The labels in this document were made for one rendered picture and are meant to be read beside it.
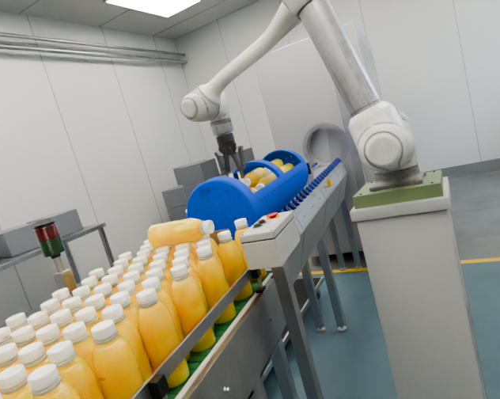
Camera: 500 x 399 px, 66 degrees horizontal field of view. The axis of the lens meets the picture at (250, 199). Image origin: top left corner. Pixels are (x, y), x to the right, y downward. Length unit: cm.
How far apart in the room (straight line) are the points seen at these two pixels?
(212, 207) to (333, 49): 68
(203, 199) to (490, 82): 527
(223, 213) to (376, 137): 61
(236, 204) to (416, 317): 76
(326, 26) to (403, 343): 114
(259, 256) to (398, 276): 62
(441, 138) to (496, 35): 144
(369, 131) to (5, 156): 415
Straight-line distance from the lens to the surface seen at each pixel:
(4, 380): 73
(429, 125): 629
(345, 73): 129
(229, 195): 142
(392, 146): 120
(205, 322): 93
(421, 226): 142
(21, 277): 473
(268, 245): 102
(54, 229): 133
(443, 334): 159
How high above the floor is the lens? 135
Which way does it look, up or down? 9 degrees down
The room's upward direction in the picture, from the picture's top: 15 degrees counter-clockwise
